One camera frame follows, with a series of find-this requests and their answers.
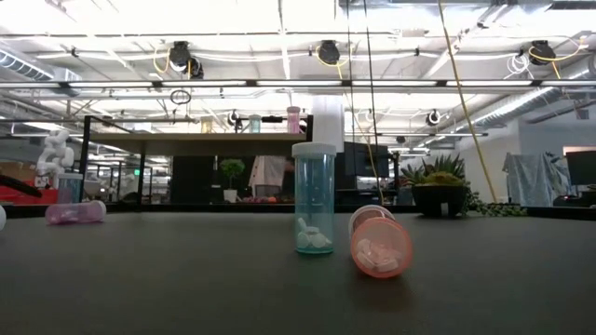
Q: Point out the tall blue medicine bottle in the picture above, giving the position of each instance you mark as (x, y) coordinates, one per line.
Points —
(314, 195)

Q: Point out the pink medicine bottle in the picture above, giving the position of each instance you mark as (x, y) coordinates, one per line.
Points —
(74, 213)
(293, 121)

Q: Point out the wide orange medicine bottle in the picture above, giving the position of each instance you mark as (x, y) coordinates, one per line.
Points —
(379, 246)

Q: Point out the white draped cloth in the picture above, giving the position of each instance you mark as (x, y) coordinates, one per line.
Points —
(267, 170)

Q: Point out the small potted topiary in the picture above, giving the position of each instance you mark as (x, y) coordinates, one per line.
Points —
(231, 167)

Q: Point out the black monitor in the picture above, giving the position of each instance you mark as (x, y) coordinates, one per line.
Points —
(368, 160)
(582, 167)

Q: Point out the black cabinet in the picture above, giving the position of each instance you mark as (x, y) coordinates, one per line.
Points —
(191, 179)

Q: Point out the potted succulent plant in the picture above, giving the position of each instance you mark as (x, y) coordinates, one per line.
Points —
(437, 197)

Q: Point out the blue grey draped cloth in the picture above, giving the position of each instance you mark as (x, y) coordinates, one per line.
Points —
(535, 179)

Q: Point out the red storage bins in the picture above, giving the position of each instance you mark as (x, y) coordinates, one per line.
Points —
(28, 199)

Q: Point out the wooden shelf black frame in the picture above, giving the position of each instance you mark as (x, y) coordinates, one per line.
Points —
(195, 144)

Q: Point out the black rig frame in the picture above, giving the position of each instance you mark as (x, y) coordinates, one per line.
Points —
(186, 208)

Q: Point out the silver ventilation duct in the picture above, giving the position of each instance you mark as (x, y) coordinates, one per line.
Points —
(28, 70)
(512, 109)

